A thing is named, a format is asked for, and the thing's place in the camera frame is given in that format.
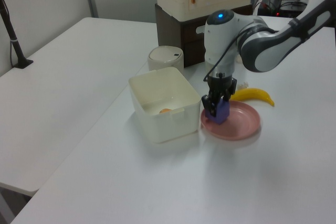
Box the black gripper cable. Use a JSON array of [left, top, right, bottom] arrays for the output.
[[203, 23, 279, 82]]

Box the pink round plate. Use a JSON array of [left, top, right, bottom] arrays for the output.
[[200, 100, 262, 141]]

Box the cream plastic storage box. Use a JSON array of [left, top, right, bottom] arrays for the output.
[[128, 67, 202, 144]]

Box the black electronics box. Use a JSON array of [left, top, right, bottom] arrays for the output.
[[257, 0, 308, 17]]

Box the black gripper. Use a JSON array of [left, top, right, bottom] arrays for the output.
[[201, 74, 238, 118]]

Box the yellow banana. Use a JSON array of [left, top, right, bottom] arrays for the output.
[[230, 88, 276, 108]]

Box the black pole with clamp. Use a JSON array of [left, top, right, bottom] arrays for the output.
[[0, 0, 34, 70]]

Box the purple foam cube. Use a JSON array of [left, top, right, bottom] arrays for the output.
[[205, 98, 230, 125]]

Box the cream lidded trash can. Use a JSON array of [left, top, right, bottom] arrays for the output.
[[146, 46, 185, 73]]

